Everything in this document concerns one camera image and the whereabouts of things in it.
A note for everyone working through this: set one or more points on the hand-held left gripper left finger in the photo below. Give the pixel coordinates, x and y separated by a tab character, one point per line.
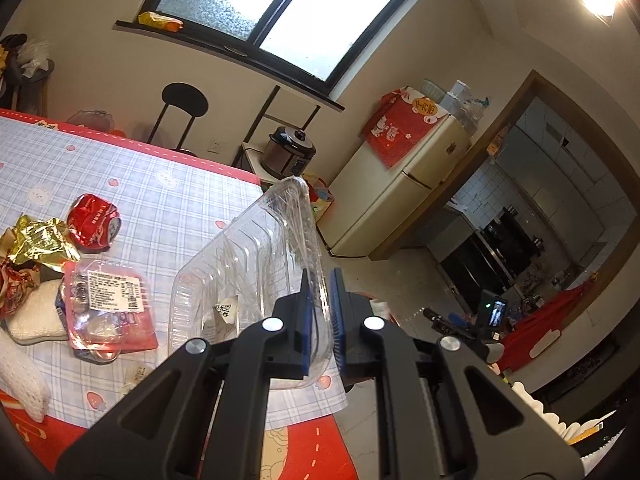
300	325

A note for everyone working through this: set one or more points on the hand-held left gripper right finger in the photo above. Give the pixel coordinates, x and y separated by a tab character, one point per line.
336	325

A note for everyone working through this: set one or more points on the clear plastic clamshell tray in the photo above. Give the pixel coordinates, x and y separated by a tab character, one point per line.
240	260

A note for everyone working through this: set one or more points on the clear labelled plastic container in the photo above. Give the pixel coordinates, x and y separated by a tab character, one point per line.
107	325

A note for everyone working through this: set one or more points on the crushed red soda can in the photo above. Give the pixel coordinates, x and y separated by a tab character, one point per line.
90	220

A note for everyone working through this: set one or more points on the white foam pad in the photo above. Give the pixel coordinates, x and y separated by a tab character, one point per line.
35	315

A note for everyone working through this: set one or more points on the gold foil wrapper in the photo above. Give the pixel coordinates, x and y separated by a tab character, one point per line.
35	240

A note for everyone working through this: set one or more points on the white foam net sleeve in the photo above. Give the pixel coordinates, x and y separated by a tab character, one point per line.
22	385

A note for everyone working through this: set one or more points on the red snack wrapper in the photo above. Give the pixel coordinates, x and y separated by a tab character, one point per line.
15	285

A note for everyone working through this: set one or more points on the colourful shopping bag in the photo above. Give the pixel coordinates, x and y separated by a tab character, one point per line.
320	200

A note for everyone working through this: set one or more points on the cream refrigerator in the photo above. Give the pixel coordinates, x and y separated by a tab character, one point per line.
380	200

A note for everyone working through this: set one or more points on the kitchen counter with stove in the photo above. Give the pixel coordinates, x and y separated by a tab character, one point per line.
480	260

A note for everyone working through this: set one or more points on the silver pressure cooker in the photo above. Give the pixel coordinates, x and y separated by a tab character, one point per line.
287	157

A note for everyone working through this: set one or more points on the small clear wrapper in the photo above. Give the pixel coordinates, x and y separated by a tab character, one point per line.
137	377

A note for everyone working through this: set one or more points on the blue plaid tablecloth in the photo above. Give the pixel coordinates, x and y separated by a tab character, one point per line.
175	200

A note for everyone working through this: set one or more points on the red printed cloth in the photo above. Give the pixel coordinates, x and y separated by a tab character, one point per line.
400	135

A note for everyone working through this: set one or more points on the red and white cloth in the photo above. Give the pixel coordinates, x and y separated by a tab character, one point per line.
550	320

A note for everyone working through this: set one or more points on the pale plastic basket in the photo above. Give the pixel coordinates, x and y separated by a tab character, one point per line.
434	91

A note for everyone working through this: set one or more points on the white plastic container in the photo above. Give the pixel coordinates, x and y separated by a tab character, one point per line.
457	100

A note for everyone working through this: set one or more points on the clear plastic cover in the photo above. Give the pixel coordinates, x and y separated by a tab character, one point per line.
90	120

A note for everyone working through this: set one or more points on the black framed window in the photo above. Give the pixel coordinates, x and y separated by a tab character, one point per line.
300	25

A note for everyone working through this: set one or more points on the yellow snack packet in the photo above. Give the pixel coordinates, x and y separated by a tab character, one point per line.
160	21

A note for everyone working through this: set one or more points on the black bin with bag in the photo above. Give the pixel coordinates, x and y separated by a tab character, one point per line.
30	95

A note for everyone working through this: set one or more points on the clear plastic bag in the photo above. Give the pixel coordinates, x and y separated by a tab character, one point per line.
32	57

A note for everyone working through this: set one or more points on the white wall socket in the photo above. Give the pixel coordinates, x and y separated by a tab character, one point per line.
215	147

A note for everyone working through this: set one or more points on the brown wooden door frame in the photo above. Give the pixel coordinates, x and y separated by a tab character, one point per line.
500	125

